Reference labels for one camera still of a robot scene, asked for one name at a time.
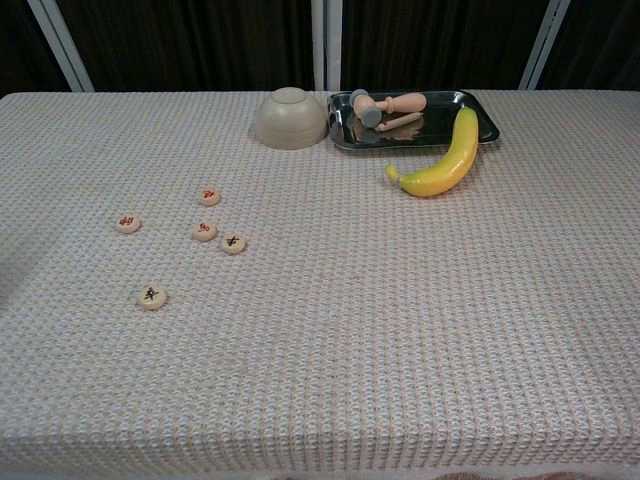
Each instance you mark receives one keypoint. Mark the yellow toy banana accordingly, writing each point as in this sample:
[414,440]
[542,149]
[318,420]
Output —
[450,170]

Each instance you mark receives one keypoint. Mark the black pleated curtain panel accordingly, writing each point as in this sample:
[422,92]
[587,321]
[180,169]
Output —
[200,45]
[440,45]
[20,45]
[600,45]

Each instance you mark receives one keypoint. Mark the chess piece red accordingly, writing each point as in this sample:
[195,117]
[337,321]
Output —
[128,223]

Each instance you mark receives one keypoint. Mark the wooden toy hammer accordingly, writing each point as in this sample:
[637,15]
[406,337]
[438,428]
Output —
[405,101]

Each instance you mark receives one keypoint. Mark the white frame post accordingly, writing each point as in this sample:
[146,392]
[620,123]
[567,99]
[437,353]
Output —
[64,45]
[544,45]
[325,45]

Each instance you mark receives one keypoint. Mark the shiny metal tray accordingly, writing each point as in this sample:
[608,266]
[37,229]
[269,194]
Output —
[430,134]

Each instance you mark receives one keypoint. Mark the beige woven tablecloth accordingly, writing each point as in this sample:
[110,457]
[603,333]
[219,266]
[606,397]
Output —
[350,325]

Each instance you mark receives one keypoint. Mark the beige upturned bowl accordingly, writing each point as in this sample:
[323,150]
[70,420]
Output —
[287,120]

